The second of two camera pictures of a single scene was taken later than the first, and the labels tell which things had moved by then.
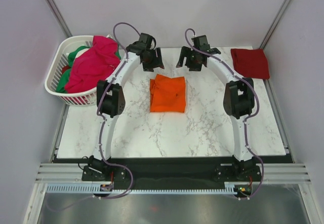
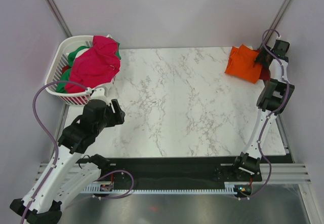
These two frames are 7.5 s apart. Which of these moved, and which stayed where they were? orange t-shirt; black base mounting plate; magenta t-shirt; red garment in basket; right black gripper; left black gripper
Moved: right black gripper; left black gripper; orange t-shirt
Stayed: black base mounting plate; red garment in basket; magenta t-shirt
